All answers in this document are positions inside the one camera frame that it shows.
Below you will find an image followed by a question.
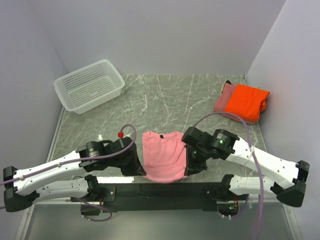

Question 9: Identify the white plastic basket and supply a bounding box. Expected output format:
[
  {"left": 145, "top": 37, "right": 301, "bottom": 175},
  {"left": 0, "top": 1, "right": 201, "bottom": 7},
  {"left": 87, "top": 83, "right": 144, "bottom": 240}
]
[{"left": 53, "top": 60, "right": 125, "bottom": 115}]

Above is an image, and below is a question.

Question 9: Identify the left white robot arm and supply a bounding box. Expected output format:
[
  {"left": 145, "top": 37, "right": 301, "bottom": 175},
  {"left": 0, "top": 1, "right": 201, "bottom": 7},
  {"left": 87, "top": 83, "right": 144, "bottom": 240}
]
[{"left": 2, "top": 137, "right": 146, "bottom": 213}]

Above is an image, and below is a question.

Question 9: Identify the folded dusty pink t shirt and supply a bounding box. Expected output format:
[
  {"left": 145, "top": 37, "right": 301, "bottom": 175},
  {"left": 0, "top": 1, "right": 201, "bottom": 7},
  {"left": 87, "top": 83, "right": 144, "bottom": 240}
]
[{"left": 213, "top": 80, "right": 258, "bottom": 125}]

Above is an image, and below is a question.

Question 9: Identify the folded orange t shirt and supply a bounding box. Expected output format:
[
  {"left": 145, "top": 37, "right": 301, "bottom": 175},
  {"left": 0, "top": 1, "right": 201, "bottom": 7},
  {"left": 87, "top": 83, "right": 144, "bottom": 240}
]
[{"left": 224, "top": 84, "right": 270, "bottom": 123}]

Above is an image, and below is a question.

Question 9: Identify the aluminium frame rail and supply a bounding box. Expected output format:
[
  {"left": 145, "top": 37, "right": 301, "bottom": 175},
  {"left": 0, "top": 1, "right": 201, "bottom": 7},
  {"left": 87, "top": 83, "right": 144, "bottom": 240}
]
[{"left": 13, "top": 109, "right": 303, "bottom": 240}]

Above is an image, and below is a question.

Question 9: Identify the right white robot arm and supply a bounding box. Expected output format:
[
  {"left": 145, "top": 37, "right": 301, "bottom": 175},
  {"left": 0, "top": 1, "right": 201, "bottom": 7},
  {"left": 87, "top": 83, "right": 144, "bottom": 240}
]
[{"left": 181, "top": 127, "right": 310, "bottom": 208}]

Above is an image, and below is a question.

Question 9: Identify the black base beam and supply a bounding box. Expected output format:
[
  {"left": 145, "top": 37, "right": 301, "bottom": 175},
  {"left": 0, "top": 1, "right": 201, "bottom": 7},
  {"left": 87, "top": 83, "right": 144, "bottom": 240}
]
[{"left": 69, "top": 182, "right": 251, "bottom": 216}]

